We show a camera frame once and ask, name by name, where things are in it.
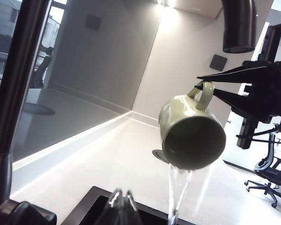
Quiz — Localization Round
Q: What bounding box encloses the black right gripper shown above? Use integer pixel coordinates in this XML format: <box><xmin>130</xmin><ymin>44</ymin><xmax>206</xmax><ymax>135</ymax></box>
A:
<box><xmin>193</xmin><ymin>60</ymin><xmax>281</xmax><ymax>132</ymax></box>

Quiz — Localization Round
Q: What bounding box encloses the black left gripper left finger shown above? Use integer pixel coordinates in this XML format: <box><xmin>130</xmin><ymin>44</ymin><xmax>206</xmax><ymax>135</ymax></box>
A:
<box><xmin>99</xmin><ymin>187</ymin><xmax>124</xmax><ymax>225</ymax></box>

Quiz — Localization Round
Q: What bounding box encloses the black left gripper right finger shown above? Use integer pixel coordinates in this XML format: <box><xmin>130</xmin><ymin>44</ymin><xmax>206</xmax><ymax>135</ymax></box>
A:
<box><xmin>125</xmin><ymin>189</ymin><xmax>145</xmax><ymax>225</ymax></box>

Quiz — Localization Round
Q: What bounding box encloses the pale green ceramic mug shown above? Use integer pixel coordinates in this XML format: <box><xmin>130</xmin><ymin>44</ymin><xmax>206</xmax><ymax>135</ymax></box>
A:
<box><xmin>158</xmin><ymin>81</ymin><xmax>227</xmax><ymax>171</ymax></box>

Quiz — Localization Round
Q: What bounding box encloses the black sink basin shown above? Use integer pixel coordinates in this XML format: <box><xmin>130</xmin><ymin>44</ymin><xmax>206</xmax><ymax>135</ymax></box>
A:
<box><xmin>67</xmin><ymin>186</ymin><xmax>197</xmax><ymax>225</ymax></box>

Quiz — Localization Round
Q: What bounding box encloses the clear water stream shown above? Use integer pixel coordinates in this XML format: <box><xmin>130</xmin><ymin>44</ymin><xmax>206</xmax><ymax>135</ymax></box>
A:
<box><xmin>167</xmin><ymin>163</ymin><xmax>194</xmax><ymax>225</ymax></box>

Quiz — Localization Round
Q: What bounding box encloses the steel gooseneck faucet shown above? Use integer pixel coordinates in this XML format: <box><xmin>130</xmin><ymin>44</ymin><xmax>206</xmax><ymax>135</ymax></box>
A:
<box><xmin>0</xmin><ymin>0</ymin><xmax>257</xmax><ymax>225</ymax></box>

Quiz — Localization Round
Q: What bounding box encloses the round dark countertop cap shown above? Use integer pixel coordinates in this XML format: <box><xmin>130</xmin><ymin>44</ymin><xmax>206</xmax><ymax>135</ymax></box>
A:
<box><xmin>152</xmin><ymin>149</ymin><xmax>169</xmax><ymax>163</ymax></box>

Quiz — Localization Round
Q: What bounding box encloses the black office chair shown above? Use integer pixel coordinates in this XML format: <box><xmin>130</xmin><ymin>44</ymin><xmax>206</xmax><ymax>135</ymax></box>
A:
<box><xmin>244</xmin><ymin>132</ymin><xmax>281</xmax><ymax>209</ymax></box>

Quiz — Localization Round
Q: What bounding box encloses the dark glass backsplash panel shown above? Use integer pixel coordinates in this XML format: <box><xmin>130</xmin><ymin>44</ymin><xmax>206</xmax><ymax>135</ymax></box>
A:
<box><xmin>0</xmin><ymin>0</ymin><xmax>166</xmax><ymax>162</ymax></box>

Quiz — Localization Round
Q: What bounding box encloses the dark square wall plate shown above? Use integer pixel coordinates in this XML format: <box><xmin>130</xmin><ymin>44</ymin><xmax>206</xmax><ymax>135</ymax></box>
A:
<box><xmin>209</xmin><ymin>53</ymin><xmax>228</xmax><ymax>72</ymax></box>

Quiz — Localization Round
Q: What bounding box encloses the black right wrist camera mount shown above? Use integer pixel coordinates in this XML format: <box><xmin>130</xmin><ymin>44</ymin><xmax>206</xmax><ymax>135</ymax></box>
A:
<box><xmin>236</xmin><ymin>117</ymin><xmax>258</xmax><ymax>150</ymax></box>

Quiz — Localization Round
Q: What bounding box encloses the black right camera cable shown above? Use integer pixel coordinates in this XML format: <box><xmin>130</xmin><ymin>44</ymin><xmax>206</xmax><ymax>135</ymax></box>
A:
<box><xmin>236</xmin><ymin>126</ymin><xmax>281</xmax><ymax>142</ymax></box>

